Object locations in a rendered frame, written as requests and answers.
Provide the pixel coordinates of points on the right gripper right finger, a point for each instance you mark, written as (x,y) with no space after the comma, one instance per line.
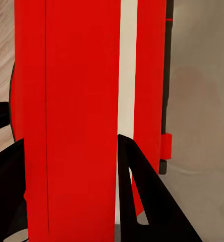
(167,222)

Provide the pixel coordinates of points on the coffee table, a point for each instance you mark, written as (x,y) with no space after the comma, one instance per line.
(195,117)

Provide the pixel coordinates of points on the radio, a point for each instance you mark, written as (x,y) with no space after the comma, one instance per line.
(86,71)

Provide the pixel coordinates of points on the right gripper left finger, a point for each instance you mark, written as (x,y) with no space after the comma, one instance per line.
(12,184)

